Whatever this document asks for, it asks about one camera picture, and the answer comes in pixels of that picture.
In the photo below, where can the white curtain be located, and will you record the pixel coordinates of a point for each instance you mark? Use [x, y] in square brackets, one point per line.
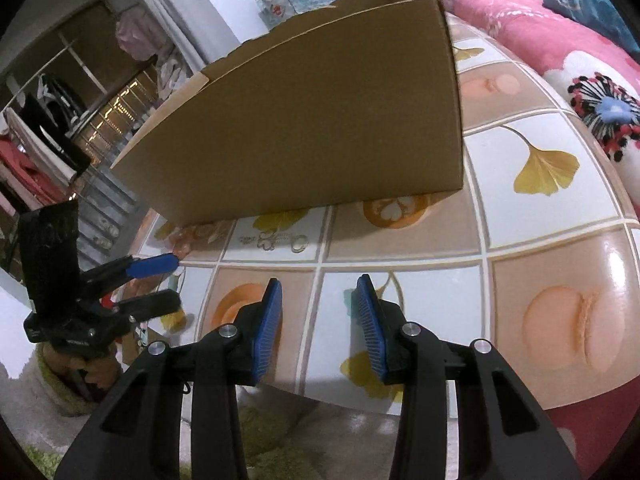
[170, 5]

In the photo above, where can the person's left hand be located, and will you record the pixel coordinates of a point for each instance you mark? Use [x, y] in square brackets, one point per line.
[95, 372]

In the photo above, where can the pink hanging garment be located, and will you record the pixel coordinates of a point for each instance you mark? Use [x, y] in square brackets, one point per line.
[132, 35]

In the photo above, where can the teal patterned blanket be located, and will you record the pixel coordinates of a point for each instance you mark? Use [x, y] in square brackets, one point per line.
[590, 5]

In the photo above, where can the brown cardboard box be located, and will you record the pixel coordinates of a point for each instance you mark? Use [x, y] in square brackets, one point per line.
[300, 125]

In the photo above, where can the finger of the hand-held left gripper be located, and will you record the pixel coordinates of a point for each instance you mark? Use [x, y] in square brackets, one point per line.
[150, 304]
[155, 265]

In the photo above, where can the dark hanging clothes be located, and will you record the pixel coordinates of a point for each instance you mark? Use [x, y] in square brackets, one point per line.
[55, 110]

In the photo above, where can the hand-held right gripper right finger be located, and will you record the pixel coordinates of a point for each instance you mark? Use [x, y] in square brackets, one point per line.
[370, 330]

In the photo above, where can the pink floral blanket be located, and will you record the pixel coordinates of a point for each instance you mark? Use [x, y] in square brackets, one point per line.
[500, 25]

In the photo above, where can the red hanging garment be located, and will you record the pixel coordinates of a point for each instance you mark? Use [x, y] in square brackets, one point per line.
[25, 170]

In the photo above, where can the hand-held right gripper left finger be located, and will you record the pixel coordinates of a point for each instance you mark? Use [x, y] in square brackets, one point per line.
[265, 330]

